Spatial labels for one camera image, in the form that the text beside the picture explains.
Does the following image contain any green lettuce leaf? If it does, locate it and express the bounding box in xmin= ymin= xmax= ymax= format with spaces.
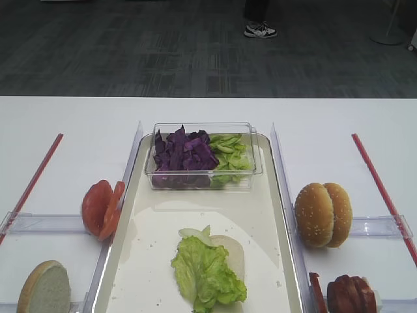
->
xmin=171 ymin=226 xmax=248 ymax=312

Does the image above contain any green lettuce pile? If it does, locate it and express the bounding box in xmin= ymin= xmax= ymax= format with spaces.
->
xmin=209 ymin=134 xmax=252 ymax=188

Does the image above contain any left tomato slice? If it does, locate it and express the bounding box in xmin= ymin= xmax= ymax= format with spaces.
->
xmin=81 ymin=180 xmax=113 ymax=237

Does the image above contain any tomato slice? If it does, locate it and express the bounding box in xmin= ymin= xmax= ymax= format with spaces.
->
xmin=98 ymin=181 xmax=125 ymax=241
xmin=81 ymin=180 xmax=113 ymax=237

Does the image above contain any right tomato slice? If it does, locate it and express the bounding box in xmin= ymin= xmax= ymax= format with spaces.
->
xmin=98 ymin=181 xmax=125 ymax=241

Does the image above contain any thin red meat slice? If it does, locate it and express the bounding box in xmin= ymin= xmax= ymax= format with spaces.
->
xmin=309 ymin=272 xmax=328 ymax=313

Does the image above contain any brown meat patty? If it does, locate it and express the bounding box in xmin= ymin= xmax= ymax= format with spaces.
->
xmin=352 ymin=276 xmax=377 ymax=313
xmin=327 ymin=275 xmax=361 ymax=313

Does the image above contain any clear tomato pusher track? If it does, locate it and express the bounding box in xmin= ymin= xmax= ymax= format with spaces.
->
xmin=1 ymin=212 xmax=88 ymax=235

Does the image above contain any clear plastic vegetable container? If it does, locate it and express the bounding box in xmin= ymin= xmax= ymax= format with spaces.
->
xmin=144 ymin=122 xmax=263 ymax=190

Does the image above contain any purple cabbage pile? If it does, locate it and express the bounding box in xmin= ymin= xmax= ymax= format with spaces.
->
xmin=152 ymin=127 xmax=219 ymax=189

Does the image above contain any sesame bun top left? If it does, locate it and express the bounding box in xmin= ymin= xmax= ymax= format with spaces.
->
xmin=295 ymin=183 xmax=334 ymax=248

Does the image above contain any sesame bun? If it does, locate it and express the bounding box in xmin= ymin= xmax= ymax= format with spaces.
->
xmin=295 ymin=183 xmax=334 ymax=248
xmin=323 ymin=183 xmax=352 ymax=248

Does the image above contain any person's white sneaker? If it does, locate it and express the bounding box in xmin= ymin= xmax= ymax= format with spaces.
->
xmin=244 ymin=22 xmax=278 ymax=39

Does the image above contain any metal serving tray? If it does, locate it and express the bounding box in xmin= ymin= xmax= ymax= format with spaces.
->
xmin=93 ymin=135 xmax=303 ymax=312

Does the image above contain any sesame bun top right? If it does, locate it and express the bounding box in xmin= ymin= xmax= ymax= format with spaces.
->
xmin=323 ymin=183 xmax=352 ymax=248

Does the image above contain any left red strip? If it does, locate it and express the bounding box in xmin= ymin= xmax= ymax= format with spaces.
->
xmin=1 ymin=133 xmax=64 ymax=243

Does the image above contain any red strip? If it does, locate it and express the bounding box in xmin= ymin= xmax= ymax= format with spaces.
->
xmin=351 ymin=134 xmax=416 ymax=264
xmin=1 ymin=133 xmax=64 ymax=243

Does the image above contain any clear bun pusher track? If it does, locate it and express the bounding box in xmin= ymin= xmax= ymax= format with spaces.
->
xmin=349 ymin=215 xmax=413 ymax=239

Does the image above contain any upright bun half left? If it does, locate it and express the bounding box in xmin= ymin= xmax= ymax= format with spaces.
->
xmin=16 ymin=260 xmax=70 ymax=313

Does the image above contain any right red strip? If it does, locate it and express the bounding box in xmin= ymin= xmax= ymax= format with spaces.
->
xmin=351 ymin=134 xmax=416 ymax=264

